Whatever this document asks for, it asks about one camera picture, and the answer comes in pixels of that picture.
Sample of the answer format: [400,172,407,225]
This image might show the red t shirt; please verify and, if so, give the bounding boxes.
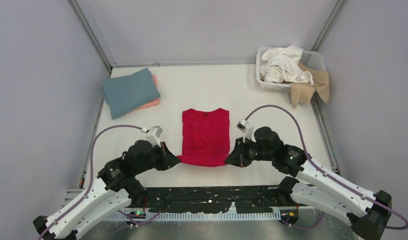
[178,108,230,167]

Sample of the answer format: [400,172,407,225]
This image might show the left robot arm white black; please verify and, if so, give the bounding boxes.
[33,140,180,240]

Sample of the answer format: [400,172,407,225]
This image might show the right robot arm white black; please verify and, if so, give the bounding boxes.
[225,122,392,240]

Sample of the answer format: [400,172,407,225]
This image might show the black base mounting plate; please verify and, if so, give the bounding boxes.
[130,185,297,214]

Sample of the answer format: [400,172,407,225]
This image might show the folded pink t shirt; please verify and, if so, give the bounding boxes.
[137,74,161,112]

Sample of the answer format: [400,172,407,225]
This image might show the beige t shirt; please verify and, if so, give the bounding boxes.
[290,62,330,109]

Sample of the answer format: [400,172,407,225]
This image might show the folded blue-grey t shirt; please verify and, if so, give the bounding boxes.
[102,68,160,120]

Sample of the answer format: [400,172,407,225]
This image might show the white t shirt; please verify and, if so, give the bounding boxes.
[259,45,314,85]

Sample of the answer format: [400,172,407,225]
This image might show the white plastic laundry basket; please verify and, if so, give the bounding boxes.
[255,46,327,94]

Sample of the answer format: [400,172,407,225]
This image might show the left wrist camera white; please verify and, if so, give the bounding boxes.
[140,125,163,147]

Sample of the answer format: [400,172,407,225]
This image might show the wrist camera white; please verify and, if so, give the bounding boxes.
[236,119,254,143]
[140,125,163,147]

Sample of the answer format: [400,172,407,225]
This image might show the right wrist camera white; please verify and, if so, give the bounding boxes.
[236,119,254,143]

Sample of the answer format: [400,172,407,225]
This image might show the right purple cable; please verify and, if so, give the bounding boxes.
[243,104,408,231]

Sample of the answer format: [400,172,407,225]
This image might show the purple cable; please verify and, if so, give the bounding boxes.
[36,124,168,240]
[243,104,408,231]

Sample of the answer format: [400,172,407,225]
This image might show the aluminium frame rail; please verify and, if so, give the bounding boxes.
[111,203,306,222]

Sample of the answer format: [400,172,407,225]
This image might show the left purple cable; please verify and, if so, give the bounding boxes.
[36,124,168,240]

